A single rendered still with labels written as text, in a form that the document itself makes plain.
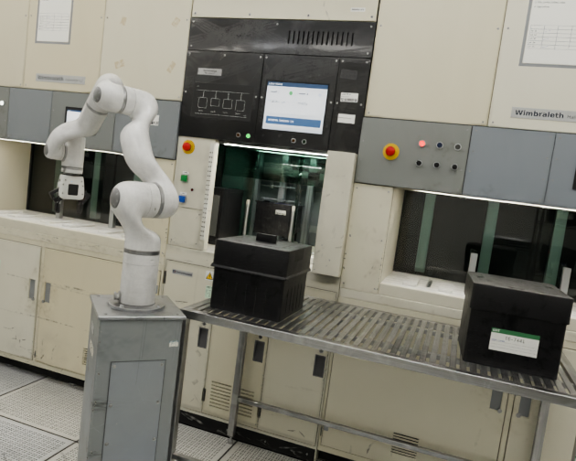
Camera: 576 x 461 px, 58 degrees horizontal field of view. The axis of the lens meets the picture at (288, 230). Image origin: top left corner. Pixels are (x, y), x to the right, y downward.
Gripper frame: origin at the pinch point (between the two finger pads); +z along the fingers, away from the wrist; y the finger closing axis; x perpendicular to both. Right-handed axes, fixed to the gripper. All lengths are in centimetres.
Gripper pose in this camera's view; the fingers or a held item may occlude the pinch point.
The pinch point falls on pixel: (68, 210)
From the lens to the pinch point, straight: 235.9
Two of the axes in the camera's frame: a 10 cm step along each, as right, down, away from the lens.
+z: -1.3, 9.9, 0.9
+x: -7.1, -1.5, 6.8
